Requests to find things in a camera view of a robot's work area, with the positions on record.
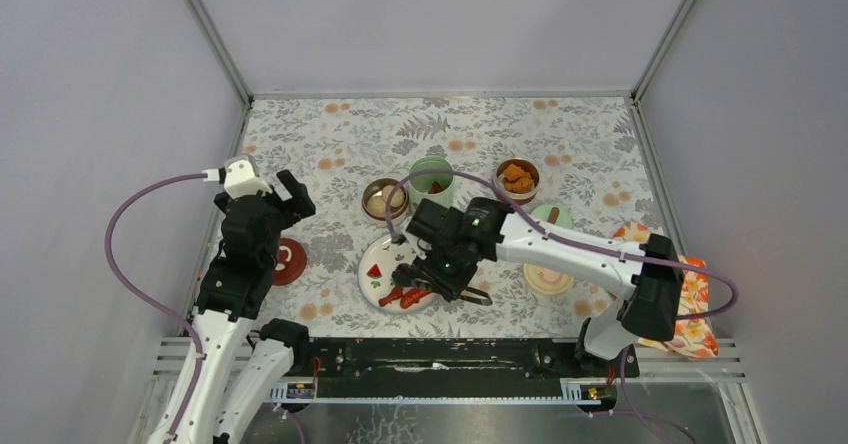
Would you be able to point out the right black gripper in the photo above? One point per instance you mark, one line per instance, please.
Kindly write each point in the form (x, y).
(427, 268)

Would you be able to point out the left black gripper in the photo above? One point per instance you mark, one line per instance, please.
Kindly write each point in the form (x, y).
(277, 203)

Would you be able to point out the green cylindrical container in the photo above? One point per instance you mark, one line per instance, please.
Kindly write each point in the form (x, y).
(428, 170)

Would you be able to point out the black tongs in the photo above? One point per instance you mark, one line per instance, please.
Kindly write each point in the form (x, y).
(450, 282)

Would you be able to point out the rice ball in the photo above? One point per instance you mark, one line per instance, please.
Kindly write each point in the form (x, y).
(376, 206)
(391, 196)

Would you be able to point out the red sausage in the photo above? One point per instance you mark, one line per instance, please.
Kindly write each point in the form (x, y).
(413, 297)

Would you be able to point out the steel bowl red band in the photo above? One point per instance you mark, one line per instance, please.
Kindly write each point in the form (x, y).
(375, 188)
(529, 168)

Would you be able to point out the white plate with food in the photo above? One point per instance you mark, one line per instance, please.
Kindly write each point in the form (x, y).
(374, 273)

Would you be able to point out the fried chicken piece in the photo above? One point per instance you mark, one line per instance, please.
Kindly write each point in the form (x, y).
(524, 186)
(513, 173)

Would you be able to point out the green lid with handle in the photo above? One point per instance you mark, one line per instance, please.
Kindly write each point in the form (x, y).
(555, 214)

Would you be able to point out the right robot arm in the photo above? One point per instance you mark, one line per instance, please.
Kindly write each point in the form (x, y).
(646, 278)

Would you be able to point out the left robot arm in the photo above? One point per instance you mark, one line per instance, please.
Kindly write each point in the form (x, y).
(208, 404)

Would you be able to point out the red round lid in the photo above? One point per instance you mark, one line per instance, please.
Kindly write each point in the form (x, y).
(291, 262)

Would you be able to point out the cream round lid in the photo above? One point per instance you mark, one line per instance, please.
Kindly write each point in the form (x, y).
(546, 282)

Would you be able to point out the floral table mat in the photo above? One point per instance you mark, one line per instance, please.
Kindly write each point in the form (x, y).
(585, 149)

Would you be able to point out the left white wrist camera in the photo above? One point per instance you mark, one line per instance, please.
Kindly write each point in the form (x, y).
(239, 177)

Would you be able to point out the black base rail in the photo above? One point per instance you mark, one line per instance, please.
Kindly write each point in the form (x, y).
(370, 360)

